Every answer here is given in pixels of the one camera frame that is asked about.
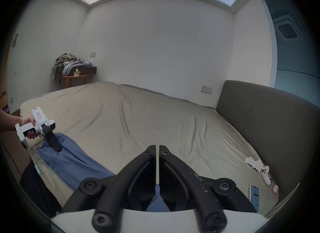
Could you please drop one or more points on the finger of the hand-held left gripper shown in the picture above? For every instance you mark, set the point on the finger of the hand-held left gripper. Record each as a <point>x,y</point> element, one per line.
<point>55,143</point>

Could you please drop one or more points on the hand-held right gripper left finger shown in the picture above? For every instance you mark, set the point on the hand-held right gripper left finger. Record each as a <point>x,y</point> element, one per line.
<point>130,174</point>

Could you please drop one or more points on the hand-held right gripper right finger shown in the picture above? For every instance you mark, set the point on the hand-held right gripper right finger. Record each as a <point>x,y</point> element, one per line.
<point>185,176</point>

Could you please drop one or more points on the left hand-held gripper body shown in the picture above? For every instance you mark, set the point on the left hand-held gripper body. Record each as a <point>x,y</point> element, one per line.
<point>37,121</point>

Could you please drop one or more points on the blue shirt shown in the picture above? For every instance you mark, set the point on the blue shirt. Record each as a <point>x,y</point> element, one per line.
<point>72,164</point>

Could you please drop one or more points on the person's left forearm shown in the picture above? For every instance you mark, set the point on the person's left forearm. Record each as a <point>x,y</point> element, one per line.
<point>8,121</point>

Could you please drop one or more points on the person's left hand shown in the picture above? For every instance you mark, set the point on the person's left hand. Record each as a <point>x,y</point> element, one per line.
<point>32,126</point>

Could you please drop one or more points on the person's legs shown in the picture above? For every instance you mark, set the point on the person's legs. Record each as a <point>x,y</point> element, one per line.
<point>37,192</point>

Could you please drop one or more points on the round wooden table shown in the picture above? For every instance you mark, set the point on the round wooden table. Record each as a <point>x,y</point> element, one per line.
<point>75,78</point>

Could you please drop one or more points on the bed with beige sheet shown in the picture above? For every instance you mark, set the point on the bed with beige sheet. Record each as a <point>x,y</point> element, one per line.
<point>150,116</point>

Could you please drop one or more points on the dark shelf with clothes pile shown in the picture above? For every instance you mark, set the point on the dark shelf with clothes pile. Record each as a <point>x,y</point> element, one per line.
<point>72,64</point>

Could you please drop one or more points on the white crumpled paper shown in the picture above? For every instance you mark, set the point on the white crumpled paper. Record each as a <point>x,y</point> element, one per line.
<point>253,162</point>

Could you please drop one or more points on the smartphone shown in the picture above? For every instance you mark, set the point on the smartphone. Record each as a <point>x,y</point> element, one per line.
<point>254,197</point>

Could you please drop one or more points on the white hand controller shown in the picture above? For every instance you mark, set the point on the white hand controller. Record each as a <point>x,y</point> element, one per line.
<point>265,175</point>

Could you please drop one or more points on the small round white object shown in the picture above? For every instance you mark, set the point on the small round white object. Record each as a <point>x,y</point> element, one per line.
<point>275,189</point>

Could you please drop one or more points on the grey padded headboard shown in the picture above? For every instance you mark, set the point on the grey padded headboard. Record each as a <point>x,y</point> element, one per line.
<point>262,116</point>

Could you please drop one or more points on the white wall socket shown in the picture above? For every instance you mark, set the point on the white wall socket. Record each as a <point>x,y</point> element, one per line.
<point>206,89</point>

